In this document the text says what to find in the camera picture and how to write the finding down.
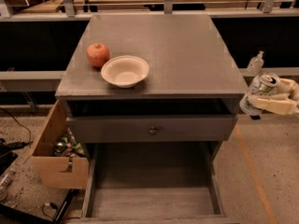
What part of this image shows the round metal drawer knob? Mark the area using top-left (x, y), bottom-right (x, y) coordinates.
top-left (149, 127), bottom-right (157, 135)

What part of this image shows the clear plastic bottle on floor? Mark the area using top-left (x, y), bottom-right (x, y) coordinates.
top-left (0, 169), bottom-right (16, 190)

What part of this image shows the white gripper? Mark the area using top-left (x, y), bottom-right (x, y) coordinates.
top-left (249, 78), bottom-right (299, 115)

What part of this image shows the cardboard box with cans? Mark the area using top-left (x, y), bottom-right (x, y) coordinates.
top-left (31, 101), bottom-right (89, 189)

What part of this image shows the grey closed upper drawer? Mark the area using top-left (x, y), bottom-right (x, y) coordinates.
top-left (67, 115), bottom-right (237, 143)

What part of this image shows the grey open middle drawer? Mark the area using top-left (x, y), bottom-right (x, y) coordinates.
top-left (69, 142), bottom-right (239, 224)

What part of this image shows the black tray on floor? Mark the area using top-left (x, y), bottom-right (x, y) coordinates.
top-left (0, 189), bottom-right (78, 224)

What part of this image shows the green white 7up can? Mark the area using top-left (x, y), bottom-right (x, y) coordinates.
top-left (239, 73), bottom-right (280, 116)

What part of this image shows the metal shelf rail frame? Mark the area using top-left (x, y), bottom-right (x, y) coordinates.
top-left (0, 0), bottom-right (299, 21)

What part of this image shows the black cable on floor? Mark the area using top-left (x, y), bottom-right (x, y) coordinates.
top-left (0, 106), bottom-right (33, 147)

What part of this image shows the red apple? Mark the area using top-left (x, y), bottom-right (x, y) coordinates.
top-left (86, 43), bottom-right (110, 67)

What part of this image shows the grey wooden drawer cabinet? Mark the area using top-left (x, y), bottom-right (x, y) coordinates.
top-left (55, 13), bottom-right (251, 224)

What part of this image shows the clear sanitizer pump bottle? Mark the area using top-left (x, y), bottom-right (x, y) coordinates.
top-left (247, 50), bottom-right (263, 75)

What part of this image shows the white paper bowl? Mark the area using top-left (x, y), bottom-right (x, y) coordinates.
top-left (101, 55), bottom-right (150, 88)

